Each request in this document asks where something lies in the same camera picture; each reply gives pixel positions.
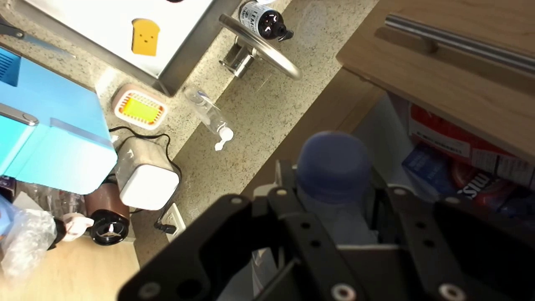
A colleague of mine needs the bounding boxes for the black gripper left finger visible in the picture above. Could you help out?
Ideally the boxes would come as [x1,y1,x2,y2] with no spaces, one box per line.
[116,158,365,301]

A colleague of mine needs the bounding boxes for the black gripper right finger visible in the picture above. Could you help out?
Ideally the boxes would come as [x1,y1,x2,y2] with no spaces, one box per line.
[367,165,535,301]

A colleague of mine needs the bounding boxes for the clear water bottle blue cap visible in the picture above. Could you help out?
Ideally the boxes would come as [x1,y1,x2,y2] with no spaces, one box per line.
[245,130,387,301]

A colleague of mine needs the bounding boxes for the clear spray bottle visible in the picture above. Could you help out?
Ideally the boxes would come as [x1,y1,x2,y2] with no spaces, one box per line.
[181,83,236,153]

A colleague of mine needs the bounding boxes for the dark soap bottle white label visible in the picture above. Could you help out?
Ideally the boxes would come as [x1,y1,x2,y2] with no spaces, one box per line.
[238,0,297,41]

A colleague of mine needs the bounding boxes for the steel sink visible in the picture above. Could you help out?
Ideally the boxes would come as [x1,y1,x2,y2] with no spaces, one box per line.
[22,0,216,96]

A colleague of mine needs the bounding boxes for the black power plug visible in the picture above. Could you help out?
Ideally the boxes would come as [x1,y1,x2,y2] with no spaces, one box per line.
[153,218,178,235]

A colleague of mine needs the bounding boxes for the blue snack package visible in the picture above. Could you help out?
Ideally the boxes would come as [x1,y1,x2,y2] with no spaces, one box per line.
[400,143,465,197]

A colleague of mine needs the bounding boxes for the white cube appliance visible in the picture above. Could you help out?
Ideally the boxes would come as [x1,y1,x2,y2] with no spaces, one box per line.
[114,135,181,212]

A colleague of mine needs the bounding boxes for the red snack package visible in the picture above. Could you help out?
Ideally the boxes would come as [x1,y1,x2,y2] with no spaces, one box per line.
[409,101,535,185]

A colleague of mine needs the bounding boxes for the brown black blender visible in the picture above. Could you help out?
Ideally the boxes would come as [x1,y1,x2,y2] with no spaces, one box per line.
[86,182,133,247]

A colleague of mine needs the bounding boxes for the small white plastic cap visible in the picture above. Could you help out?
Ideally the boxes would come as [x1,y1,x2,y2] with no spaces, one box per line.
[57,213,98,243]

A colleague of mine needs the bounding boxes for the yellow sponge tray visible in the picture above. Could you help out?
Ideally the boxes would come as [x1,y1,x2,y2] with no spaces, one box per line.
[111,81,171,131]

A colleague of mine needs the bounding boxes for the chrome faucet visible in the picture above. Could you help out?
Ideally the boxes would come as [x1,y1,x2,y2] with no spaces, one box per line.
[216,11,303,80]

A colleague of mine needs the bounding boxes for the toast shaped yellow sponge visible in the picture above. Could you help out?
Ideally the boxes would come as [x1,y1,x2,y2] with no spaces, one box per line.
[131,16,163,58]

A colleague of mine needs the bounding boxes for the black appliance cable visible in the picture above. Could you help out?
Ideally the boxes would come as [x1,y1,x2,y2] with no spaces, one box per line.
[108,123,186,185]

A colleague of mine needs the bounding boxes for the wooden cabinet door steel handle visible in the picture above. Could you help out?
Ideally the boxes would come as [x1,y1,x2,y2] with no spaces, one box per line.
[337,0,535,163]

